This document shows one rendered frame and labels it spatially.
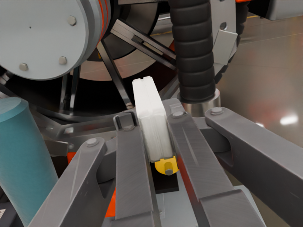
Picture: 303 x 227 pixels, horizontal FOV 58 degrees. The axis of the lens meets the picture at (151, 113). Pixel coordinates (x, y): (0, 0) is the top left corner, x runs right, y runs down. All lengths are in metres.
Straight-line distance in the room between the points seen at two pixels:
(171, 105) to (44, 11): 0.21
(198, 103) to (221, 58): 0.24
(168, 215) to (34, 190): 0.49
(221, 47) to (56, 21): 0.28
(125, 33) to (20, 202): 0.37
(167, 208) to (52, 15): 0.70
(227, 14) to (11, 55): 0.32
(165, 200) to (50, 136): 0.48
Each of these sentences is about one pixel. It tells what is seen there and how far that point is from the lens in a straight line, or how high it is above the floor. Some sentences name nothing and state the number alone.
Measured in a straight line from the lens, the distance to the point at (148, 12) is 0.73.
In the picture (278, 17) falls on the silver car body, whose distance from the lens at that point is 0.69.
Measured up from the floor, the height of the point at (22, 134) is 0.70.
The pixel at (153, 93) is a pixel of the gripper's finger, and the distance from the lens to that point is 0.17.
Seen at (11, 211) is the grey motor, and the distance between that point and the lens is 0.78.
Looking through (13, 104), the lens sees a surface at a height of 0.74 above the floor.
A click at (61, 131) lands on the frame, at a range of 0.60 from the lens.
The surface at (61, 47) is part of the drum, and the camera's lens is 0.34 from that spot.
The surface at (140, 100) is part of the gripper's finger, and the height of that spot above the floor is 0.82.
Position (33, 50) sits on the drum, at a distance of 0.35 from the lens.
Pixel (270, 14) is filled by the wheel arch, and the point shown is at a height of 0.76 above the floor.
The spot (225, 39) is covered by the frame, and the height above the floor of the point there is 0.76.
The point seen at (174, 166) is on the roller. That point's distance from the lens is 0.60.
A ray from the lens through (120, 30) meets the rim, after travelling 0.58.
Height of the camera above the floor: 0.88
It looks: 27 degrees down
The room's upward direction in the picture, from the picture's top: 11 degrees counter-clockwise
